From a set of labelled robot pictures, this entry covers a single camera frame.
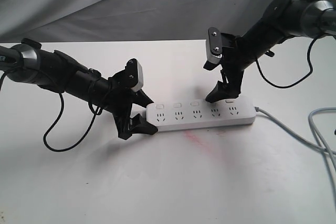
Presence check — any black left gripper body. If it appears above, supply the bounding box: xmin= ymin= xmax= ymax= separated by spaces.
xmin=106 ymin=70 xmax=133 ymax=140

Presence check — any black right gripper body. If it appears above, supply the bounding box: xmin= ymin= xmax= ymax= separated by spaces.
xmin=220 ymin=33 xmax=247 ymax=98

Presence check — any white five-socket power strip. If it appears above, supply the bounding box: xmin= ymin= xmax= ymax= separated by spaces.
xmin=146 ymin=96 xmax=256 ymax=132

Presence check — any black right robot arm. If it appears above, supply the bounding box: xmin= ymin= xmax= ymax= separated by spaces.
xmin=204 ymin=0 xmax=335 ymax=103

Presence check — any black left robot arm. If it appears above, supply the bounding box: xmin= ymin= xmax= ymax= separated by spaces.
xmin=1 ymin=38 xmax=158 ymax=140

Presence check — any grey backdrop cloth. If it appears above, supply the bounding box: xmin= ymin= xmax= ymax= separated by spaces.
xmin=1 ymin=0 xmax=272 ymax=42

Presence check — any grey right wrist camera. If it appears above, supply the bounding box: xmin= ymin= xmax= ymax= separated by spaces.
xmin=206 ymin=27 xmax=223 ymax=65

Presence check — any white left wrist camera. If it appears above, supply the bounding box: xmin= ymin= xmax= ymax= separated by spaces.
xmin=125 ymin=58 xmax=144 ymax=92

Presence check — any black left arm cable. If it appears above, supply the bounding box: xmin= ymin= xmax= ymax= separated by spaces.
xmin=42 ymin=91 xmax=111 ymax=153

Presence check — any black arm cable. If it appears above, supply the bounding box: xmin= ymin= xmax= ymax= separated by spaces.
xmin=42 ymin=91 xmax=111 ymax=153
xmin=254 ymin=36 xmax=318 ymax=88

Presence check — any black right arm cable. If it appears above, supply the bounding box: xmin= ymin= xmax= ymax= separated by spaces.
xmin=254 ymin=36 xmax=318 ymax=88

